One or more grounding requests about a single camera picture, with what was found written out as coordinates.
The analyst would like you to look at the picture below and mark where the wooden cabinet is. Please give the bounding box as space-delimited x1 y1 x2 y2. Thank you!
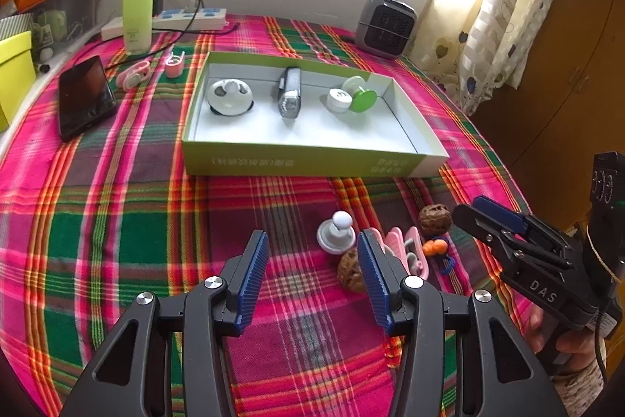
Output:
471 0 625 232

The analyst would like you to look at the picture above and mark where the white panda round gadget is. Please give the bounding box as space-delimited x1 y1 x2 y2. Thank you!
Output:
207 77 255 116

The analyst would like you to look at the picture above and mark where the person's right forearm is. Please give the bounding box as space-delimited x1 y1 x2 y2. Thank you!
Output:
549 344 611 417

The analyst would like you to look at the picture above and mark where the clear plastic container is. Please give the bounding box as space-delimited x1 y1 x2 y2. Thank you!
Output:
29 0 111 66

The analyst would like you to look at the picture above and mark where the green white cardboard box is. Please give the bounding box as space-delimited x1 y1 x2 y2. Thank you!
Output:
182 52 450 177

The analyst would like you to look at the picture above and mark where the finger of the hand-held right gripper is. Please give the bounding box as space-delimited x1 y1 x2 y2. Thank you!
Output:
452 203 574 271
473 195 577 254

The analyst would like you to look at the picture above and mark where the brown walnut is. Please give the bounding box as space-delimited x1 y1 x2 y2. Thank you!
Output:
419 204 451 234
338 249 367 293

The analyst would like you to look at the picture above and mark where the small white cap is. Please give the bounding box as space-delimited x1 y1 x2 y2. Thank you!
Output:
326 88 351 113

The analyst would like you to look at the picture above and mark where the yellow green box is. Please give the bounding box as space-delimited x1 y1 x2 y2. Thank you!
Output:
0 31 37 132

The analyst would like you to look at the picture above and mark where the green white striped box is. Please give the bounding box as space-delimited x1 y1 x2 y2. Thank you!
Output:
0 13 37 41

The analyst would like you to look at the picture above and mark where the orange blue knitted string toy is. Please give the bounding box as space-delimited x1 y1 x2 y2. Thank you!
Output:
422 238 457 276

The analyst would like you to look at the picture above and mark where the green white knob stand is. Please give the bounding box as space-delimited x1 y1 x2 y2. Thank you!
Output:
342 76 378 114

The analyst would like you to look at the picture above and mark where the white power strip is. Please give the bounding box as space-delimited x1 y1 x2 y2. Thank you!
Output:
101 7 228 41

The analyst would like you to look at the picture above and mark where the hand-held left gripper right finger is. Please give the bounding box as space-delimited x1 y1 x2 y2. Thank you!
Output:
356 229 570 417

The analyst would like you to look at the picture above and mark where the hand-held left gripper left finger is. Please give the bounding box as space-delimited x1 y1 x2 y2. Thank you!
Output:
59 229 270 417

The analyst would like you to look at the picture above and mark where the black hexagonal bottle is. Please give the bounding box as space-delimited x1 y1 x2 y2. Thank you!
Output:
277 68 302 120

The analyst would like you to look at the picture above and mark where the light green lotion bottle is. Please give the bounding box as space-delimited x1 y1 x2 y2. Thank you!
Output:
122 0 154 56

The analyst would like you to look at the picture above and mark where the pink white clip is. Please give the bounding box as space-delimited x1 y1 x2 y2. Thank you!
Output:
368 226 407 268
403 226 430 278

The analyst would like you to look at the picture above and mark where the white side shelf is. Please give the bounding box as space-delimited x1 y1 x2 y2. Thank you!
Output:
0 41 98 154

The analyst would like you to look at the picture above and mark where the small pink clip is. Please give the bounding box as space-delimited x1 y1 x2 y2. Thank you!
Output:
163 48 185 78

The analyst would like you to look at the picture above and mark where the person's right hand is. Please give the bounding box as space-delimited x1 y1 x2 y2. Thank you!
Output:
526 304 609 376

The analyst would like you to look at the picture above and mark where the pink green plaid tablecloth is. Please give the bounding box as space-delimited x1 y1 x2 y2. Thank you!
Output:
0 14 543 417

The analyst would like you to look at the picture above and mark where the heart print curtain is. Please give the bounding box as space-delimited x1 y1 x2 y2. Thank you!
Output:
420 0 570 117

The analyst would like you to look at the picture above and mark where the grey fan heater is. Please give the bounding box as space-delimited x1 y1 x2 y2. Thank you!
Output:
355 0 418 59

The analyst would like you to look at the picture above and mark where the black smartphone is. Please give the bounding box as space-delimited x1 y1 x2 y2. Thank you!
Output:
57 55 117 143

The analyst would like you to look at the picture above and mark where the long pink clip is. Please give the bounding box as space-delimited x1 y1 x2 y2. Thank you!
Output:
116 60 151 89

